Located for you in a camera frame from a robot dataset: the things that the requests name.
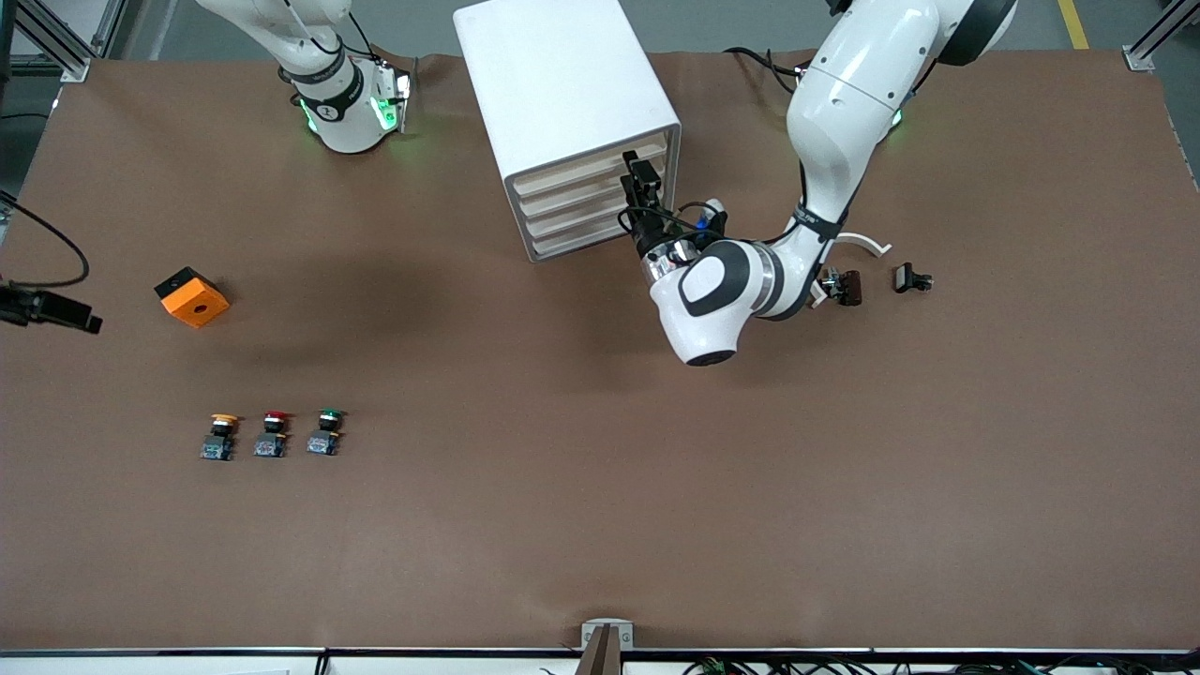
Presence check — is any white topmost cabinet drawer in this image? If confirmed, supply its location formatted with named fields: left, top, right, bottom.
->
left=511, top=131, right=670, bottom=198

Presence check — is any yellow push button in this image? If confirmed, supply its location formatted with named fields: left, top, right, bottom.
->
left=199, top=413, right=238, bottom=462

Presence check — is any white lowest cabinet drawer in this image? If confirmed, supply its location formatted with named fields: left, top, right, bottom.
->
left=530, top=204, right=657, bottom=262

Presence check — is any red push button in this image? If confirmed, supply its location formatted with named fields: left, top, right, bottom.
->
left=253, top=411, right=292, bottom=459

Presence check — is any green push button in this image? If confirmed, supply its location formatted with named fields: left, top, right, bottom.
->
left=307, top=408, right=346, bottom=458

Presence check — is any orange box with hole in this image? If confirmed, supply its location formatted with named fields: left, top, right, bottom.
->
left=154, top=266, right=231, bottom=329

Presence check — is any brown paper table cover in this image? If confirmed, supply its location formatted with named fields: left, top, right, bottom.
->
left=0, top=49, right=1200, bottom=653

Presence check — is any silver base connector plate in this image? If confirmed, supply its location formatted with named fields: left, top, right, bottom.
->
left=373, top=58, right=414, bottom=134

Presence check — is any black base cable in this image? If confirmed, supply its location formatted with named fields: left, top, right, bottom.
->
left=724, top=45, right=800, bottom=87

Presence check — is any white curved plastic ring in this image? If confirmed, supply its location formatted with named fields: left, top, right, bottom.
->
left=810, top=232, right=893, bottom=309

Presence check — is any aluminium frame post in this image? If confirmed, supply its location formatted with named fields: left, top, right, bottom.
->
left=0, top=0, right=128, bottom=90
left=1123, top=0, right=1200, bottom=74

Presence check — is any white table edge rail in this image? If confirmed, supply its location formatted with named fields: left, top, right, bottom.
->
left=0, top=645, right=1200, bottom=675

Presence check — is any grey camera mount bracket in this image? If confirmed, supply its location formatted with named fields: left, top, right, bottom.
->
left=574, top=619, right=635, bottom=675

